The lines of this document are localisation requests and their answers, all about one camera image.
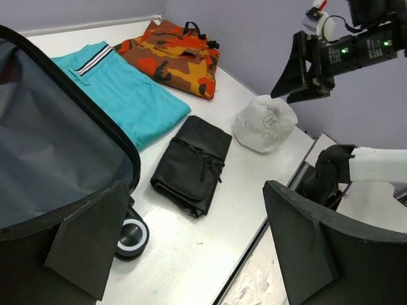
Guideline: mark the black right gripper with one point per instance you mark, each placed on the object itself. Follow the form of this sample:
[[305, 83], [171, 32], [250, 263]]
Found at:
[[381, 36]]

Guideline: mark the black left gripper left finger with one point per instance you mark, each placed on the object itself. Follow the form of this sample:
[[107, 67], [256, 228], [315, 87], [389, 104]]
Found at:
[[64, 256]]

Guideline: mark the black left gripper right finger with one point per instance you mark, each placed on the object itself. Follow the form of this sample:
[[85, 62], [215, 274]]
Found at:
[[328, 258]]

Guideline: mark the white drawstring bag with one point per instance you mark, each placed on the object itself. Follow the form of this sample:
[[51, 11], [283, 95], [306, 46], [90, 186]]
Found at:
[[264, 124]]

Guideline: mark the pink and teal suitcase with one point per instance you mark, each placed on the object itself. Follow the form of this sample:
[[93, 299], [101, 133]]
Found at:
[[57, 145]]

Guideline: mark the orange camouflage shorts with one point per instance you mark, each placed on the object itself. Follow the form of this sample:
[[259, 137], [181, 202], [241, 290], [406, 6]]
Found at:
[[179, 57]]

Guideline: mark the black pouch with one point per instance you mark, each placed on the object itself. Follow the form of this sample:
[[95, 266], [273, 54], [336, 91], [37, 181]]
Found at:
[[191, 166]]

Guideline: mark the teal shorts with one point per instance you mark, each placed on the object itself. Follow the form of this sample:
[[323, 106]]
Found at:
[[143, 109]]

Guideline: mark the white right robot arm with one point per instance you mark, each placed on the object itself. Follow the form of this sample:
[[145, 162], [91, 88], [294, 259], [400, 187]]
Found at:
[[345, 164]]

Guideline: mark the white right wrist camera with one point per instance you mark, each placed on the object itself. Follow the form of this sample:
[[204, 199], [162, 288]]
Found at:
[[318, 21]]

